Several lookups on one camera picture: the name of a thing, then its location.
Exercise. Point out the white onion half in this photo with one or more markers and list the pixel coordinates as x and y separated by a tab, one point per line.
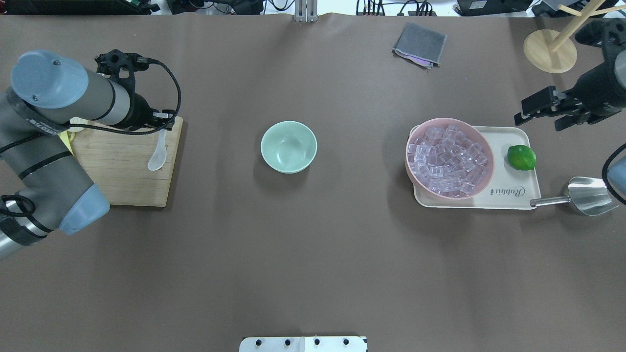
76	123

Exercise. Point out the wooden cup tree stand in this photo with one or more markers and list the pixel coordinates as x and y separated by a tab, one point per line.
552	51

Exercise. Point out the bamboo cutting board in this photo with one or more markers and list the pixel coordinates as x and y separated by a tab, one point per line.
118	164

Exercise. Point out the mint green bowl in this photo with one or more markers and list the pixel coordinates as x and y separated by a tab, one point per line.
288	147

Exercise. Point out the green lime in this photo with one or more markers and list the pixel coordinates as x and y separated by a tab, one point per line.
521	157

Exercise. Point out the white ceramic spoon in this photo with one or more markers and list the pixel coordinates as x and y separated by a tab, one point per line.
158	158

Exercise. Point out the metal ice scoop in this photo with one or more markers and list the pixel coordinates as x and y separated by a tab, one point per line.
586	195

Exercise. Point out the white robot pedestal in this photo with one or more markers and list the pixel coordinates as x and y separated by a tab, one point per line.
304	344

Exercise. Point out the aluminium frame post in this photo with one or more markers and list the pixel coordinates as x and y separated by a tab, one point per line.
306	11

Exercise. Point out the grey folded cloth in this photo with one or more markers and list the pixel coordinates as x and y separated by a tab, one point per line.
420	45

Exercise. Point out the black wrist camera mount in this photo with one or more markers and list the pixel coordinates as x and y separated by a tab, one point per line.
609	35
120	67

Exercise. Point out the beige serving tray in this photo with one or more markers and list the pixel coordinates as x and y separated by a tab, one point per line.
509	189

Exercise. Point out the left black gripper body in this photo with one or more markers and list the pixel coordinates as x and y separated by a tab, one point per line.
140	112

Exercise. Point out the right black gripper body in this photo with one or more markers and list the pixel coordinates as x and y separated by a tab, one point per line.
597	89

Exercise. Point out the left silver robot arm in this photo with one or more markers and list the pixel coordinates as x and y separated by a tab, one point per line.
47	90

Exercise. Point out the pink bowl of ice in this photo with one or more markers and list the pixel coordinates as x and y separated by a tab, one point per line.
449	159

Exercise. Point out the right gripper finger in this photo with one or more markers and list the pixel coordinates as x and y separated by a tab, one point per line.
544	103
576	115

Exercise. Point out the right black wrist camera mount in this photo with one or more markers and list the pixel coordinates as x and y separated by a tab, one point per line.
609	35

